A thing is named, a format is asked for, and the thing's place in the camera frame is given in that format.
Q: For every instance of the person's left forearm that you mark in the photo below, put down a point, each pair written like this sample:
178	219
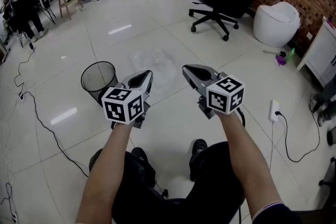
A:
105	173

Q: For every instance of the black mesh waste bin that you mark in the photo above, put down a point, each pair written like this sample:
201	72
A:
97	78

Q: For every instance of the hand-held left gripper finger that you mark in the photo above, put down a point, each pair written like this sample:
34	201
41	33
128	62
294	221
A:
131	78
147	85

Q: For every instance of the person's right forearm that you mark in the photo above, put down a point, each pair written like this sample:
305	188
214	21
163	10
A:
244	160

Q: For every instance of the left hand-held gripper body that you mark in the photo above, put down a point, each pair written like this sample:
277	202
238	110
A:
115	110

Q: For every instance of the white wall socket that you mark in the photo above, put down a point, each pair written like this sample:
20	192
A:
309	35

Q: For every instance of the green spray bottle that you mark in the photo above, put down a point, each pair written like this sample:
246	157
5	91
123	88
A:
291	56

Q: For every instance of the small green floor scrap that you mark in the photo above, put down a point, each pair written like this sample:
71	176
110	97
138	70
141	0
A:
82	9

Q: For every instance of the black chair base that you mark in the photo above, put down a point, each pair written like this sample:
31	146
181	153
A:
331	136

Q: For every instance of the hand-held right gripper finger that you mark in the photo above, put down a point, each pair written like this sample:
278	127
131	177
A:
207	70
199	84

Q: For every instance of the person's right black shoe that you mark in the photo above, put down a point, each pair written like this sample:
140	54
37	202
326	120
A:
199	145

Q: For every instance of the person's leg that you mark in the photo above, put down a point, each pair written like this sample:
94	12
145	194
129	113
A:
131	186
215	178

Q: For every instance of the person's black shoe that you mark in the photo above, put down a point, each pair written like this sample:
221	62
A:
199	145
139	153

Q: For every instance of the small white power strip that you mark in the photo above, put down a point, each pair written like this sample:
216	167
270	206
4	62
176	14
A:
21	97

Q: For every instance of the person's left leg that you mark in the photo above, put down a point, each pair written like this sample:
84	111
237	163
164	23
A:
131	186

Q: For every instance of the purple cloth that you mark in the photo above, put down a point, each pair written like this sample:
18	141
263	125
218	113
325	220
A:
281	60

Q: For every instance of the person's dark shirt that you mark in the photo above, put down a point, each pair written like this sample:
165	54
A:
278	216

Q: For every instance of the person's left black shoe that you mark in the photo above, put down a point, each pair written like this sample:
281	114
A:
139	153

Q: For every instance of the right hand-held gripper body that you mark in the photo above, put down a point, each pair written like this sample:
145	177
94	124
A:
218	99

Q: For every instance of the clear plastic bin bag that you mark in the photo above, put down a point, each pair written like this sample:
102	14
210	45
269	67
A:
160	63

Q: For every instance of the person's right leg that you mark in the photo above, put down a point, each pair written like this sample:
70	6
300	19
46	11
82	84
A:
215	178

